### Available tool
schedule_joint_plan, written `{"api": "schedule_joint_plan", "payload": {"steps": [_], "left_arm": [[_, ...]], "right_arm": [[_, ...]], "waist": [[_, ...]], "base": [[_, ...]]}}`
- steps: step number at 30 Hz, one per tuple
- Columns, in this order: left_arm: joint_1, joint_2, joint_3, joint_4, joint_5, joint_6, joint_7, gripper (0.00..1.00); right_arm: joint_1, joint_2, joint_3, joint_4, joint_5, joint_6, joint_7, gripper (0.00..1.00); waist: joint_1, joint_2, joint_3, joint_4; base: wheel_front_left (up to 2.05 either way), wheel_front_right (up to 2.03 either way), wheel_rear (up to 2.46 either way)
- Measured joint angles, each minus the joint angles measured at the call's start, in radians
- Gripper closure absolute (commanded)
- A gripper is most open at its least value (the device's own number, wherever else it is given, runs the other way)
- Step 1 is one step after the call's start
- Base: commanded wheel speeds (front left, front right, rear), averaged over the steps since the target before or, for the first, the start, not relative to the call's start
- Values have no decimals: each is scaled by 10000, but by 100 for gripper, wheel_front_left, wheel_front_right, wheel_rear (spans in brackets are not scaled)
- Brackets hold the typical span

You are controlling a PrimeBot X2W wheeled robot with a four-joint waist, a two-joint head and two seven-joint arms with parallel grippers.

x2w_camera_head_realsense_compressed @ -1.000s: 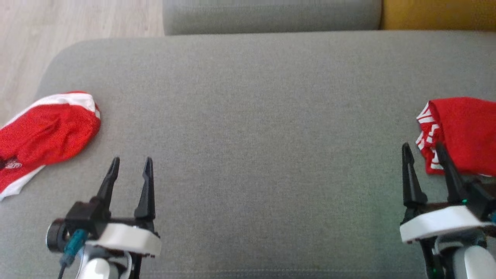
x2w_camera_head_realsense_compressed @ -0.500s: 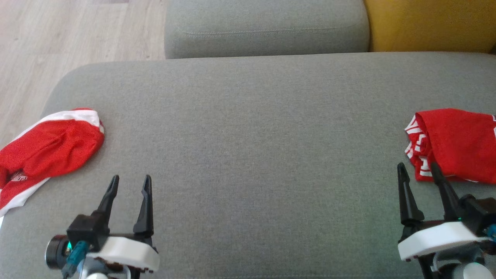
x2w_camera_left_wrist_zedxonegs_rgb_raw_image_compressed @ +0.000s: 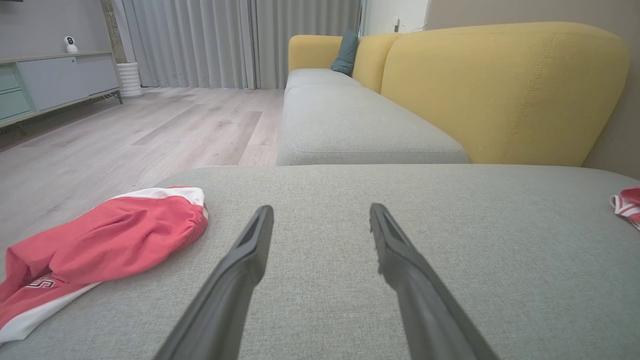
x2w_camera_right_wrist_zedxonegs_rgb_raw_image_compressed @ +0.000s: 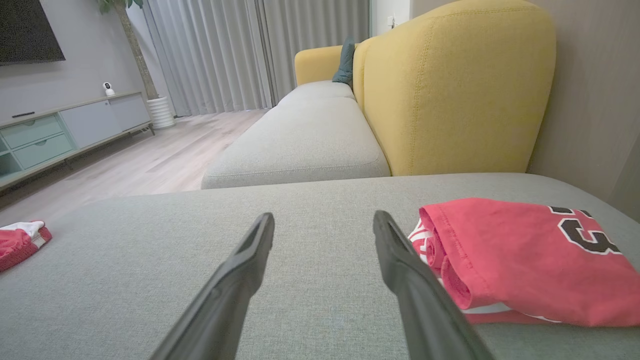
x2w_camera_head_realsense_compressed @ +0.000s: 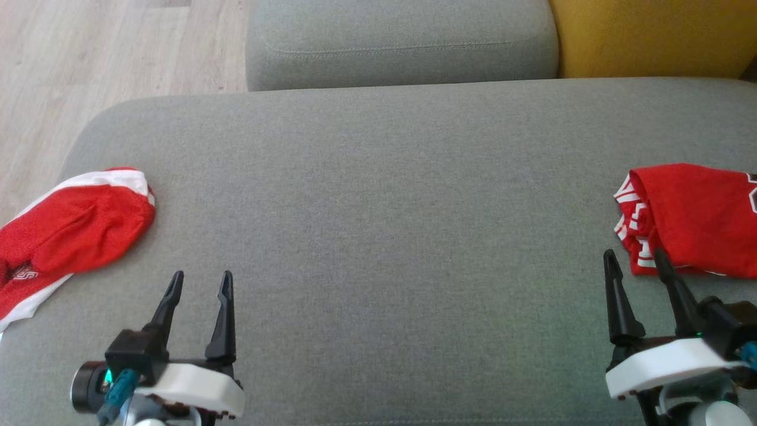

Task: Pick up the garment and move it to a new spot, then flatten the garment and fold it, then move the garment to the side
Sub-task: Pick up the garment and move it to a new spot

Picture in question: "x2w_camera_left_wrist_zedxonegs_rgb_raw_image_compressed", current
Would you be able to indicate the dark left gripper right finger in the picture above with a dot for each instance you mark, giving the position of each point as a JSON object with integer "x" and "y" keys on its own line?
{"x": 420, "y": 295}

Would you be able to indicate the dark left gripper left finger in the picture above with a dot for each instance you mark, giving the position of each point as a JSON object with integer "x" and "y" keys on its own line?
{"x": 225, "y": 295}

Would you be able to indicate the red shorts with white band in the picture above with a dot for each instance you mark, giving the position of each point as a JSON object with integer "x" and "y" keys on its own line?
{"x": 115, "y": 240}

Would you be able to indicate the red jersey with striped trim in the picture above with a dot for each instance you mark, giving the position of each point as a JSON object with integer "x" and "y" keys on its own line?
{"x": 627, "y": 202}

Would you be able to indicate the grey sofa seat cushion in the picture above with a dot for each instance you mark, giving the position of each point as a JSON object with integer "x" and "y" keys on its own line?
{"x": 315, "y": 77}
{"x": 350, "y": 125}
{"x": 325, "y": 300}

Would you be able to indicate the yellow sofa backrest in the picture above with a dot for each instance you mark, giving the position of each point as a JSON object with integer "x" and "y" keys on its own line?
{"x": 372, "y": 60}
{"x": 312, "y": 52}
{"x": 500, "y": 95}

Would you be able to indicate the white ribbed plant pot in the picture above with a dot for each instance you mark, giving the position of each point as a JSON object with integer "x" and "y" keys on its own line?
{"x": 130, "y": 80}

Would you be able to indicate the teal throw pillow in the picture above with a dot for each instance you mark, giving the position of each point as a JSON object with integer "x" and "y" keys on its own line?
{"x": 345, "y": 55}

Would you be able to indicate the grey pleated curtain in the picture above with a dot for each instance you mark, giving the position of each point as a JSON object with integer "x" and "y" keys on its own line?
{"x": 185, "y": 42}
{"x": 305, "y": 20}

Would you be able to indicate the grey and teal tv cabinet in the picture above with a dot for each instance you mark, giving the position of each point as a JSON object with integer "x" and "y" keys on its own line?
{"x": 60, "y": 82}

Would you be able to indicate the green indoor tree plant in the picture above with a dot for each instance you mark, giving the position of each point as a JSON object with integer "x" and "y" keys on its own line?
{"x": 112, "y": 30}

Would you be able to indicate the small white security camera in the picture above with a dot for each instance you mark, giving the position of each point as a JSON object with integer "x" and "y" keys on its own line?
{"x": 71, "y": 44}

